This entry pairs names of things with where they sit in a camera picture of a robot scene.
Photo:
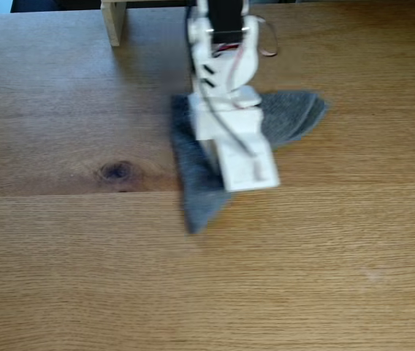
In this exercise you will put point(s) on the grey terry cleaning cloth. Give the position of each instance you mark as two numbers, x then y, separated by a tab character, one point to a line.
196	204

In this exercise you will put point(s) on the light wooden stand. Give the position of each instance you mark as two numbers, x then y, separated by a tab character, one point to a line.
113	25

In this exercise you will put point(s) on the dark background furniture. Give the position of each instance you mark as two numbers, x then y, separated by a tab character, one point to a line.
54	5

